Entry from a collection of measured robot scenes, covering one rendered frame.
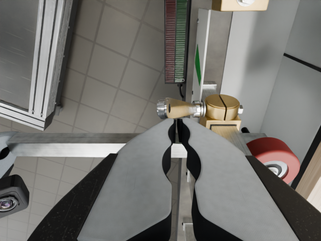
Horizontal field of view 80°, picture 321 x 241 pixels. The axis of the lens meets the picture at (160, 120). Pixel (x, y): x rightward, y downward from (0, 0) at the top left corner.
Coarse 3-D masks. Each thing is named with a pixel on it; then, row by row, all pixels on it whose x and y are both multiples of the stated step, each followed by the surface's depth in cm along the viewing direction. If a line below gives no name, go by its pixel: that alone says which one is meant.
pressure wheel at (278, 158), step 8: (248, 144) 28; (256, 144) 28; (264, 144) 27; (272, 144) 27; (280, 144) 27; (256, 152) 27; (264, 152) 26; (272, 152) 26; (280, 152) 26; (288, 152) 26; (264, 160) 26; (272, 160) 26; (280, 160) 26; (288, 160) 26; (296, 160) 26; (272, 168) 27; (280, 168) 27; (288, 168) 27; (296, 168) 27; (280, 176) 28; (288, 176) 28
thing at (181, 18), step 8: (184, 0) 34; (184, 8) 35; (184, 16) 36; (176, 24) 36; (184, 24) 36; (176, 32) 37; (184, 32) 37; (176, 40) 38; (184, 40) 38; (176, 48) 39; (184, 48) 39; (176, 56) 39; (176, 64) 40; (176, 72) 41; (176, 80) 42
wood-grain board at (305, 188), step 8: (320, 144) 29; (320, 152) 28; (312, 160) 30; (320, 160) 28; (312, 168) 30; (320, 168) 28; (304, 176) 32; (312, 176) 30; (320, 176) 29; (304, 184) 32; (312, 184) 30; (320, 184) 29; (304, 192) 32; (312, 192) 30; (320, 192) 30; (312, 200) 31; (320, 200) 31; (320, 208) 32
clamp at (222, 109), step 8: (208, 96) 30; (216, 96) 30; (224, 96) 30; (208, 104) 28; (216, 104) 27; (224, 104) 28; (232, 104) 27; (208, 112) 28; (216, 112) 27; (224, 112) 27; (232, 112) 27; (240, 112) 29; (200, 120) 32; (208, 120) 28; (216, 120) 28; (224, 120) 27; (232, 120) 27; (240, 120) 27; (208, 128) 28
